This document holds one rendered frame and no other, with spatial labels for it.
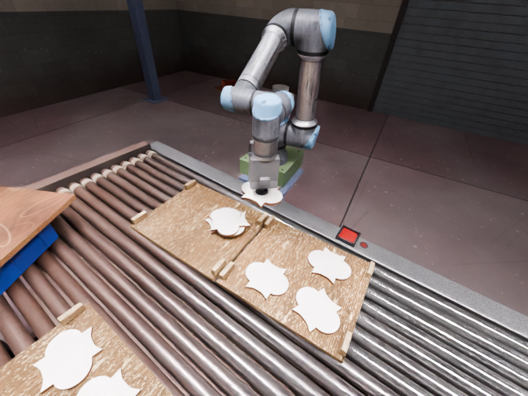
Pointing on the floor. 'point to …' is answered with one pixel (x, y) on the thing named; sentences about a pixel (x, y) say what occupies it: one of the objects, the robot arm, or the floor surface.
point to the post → (144, 50)
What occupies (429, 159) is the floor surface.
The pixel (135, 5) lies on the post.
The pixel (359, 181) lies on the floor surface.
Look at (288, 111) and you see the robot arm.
